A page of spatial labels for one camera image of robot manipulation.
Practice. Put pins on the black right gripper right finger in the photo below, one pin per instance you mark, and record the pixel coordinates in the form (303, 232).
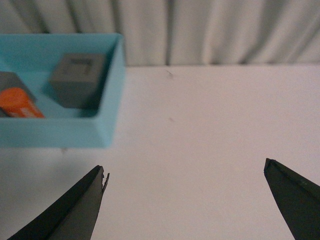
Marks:
(297, 198)

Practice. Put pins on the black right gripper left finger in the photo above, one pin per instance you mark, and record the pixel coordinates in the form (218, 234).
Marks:
(74, 215)

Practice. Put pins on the orange cylinder with white text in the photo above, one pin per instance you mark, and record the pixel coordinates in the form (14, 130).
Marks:
(16, 103)

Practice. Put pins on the gray block with square hole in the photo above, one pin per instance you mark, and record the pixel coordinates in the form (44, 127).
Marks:
(77, 79)

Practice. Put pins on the gray block with round hole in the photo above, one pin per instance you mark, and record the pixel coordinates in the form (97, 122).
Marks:
(11, 80)

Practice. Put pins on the light blue plastic box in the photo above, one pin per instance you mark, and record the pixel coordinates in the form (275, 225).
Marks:
(33, 57)

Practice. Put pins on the white pleated curtain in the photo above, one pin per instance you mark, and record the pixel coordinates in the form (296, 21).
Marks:
(181, 32)

